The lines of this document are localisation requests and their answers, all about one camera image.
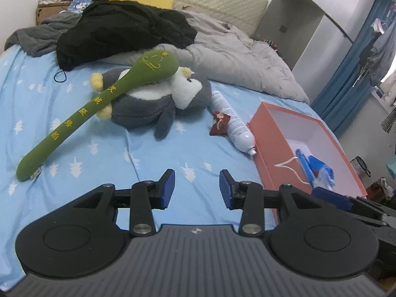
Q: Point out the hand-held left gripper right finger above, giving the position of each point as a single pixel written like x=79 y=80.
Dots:
x=225 y=188

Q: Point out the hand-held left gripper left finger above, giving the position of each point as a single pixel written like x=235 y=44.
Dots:
x=167 y=188

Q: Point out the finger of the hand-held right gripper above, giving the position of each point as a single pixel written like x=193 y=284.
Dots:
x=334 y=198

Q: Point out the blue wet wipes pack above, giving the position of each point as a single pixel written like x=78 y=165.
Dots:
x=321 y=170

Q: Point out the orange cardboard box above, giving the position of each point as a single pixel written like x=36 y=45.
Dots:
x=272 y=148

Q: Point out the long green plush spoon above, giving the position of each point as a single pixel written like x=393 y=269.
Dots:
x=139 y=74

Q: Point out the black mesh wastebasket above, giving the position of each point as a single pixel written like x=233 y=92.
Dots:
x=361 y=167

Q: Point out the bags on floor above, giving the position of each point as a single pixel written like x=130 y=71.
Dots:
x=382 y=188

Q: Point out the white spray can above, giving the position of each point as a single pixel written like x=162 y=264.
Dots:
x=235 y=126

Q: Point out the red snack packet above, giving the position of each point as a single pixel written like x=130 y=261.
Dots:
x=219 y=123

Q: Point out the blue printed bed sheet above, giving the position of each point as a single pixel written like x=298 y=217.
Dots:
x=92 y=148

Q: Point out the grey penguin plush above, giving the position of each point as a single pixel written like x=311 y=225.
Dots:
x=148 y=105

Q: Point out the striped black white object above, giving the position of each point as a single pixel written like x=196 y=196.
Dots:
x=389 y=120

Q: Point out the blue curtain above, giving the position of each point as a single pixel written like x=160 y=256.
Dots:
x=343 y=83

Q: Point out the light grey duvet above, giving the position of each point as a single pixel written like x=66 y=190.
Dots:
x=247 y=65

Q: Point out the row of small bottles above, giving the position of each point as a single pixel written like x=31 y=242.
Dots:
x=270 y=44

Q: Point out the hanging clothes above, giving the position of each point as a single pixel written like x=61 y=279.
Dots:
x=379 y=52

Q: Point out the black clothing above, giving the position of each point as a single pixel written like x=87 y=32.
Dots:
x=123 y=27

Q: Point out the white wardrobe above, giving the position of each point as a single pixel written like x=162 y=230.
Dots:
x=297 y=21

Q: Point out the cream quilted headboard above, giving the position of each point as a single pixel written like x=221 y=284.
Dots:
x=216 y=3

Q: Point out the dark grey blanket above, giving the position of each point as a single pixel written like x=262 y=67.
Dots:
x=37 y=37

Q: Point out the blue printed packet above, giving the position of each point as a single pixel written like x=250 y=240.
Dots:
x=80 y=3

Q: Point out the wall socket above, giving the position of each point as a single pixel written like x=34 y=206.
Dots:
x=283 y=28

